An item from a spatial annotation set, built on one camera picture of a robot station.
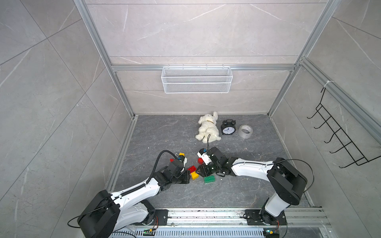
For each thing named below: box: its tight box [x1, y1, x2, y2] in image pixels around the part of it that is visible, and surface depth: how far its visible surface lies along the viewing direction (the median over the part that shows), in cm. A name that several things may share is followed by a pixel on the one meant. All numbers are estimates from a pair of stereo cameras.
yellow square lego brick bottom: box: [190, 171, 199, 180], surface depth 86 cm
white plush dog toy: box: [195, 111, 222, 144], surface depth 103 cm
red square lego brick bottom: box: [187, 165, 197, 174], surface depth 90 cm
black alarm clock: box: [220, 119, 237, 135], surface depth 103 cm
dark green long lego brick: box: [203, 175, 216, 183], surface depth 87 cm
